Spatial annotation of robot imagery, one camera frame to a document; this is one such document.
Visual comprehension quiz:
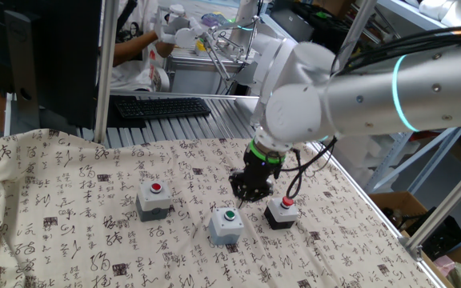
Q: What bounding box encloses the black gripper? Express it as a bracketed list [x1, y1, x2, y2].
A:
[228, 148, 285, 210]

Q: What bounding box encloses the red mushroom button box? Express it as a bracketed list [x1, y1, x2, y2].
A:
[263, 195, 299, 231]

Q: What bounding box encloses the green button box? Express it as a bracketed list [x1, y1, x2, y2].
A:
[208, 206, 246, 246]

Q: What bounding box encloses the person's bare forearm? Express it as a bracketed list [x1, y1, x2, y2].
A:
[112, 30, 175, 68]

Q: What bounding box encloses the white gloved hand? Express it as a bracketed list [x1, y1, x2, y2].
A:
[153, 11, 178, 44]

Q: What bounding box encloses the black keyboard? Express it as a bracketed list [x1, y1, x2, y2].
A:
[114, 97, 212, 120]

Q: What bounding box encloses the silver aluminium case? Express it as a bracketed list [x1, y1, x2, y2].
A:
[165, 50, 255, 97]

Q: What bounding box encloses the brown cardboard box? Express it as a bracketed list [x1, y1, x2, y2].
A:
[368, 190, 461, 288]

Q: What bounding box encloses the black desk mat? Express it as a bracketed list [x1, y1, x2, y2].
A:
[106, 94, 147, 129]

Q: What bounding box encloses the grey steel shelf rack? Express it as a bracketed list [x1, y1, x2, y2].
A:
[364, 0, 461, 195]

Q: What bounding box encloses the calligraphy print tablecloth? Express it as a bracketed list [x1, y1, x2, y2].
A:
[0, 128, 439, 288]

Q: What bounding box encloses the person in white shirt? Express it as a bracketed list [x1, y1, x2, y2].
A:
[110, 0, 159, 92]

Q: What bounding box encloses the white haptic teleoperation device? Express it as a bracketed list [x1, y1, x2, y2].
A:
[160, 2, 255, 81]

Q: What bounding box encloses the dark grey box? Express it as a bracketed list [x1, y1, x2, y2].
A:
[271, 7, 315, 43]

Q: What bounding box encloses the black bag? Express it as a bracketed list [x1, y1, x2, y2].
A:
[406, 206, 461, 261]

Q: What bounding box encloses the black computer monitor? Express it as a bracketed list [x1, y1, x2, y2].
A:
[0, 0, 103, 130]

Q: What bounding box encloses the white plastic robot part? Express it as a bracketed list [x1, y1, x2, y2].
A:
[418, 0, 461, 27]

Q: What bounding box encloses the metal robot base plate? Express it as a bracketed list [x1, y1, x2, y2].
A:
[234, 97, 264, 123]

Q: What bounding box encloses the aluminium frame post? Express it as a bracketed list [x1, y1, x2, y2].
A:
[400, 154, 461, 257]
[338, 0, 378, 53]
[93, 0, 120, 145]

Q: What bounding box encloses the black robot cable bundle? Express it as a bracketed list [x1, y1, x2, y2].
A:
[280, 24, 461, 199]

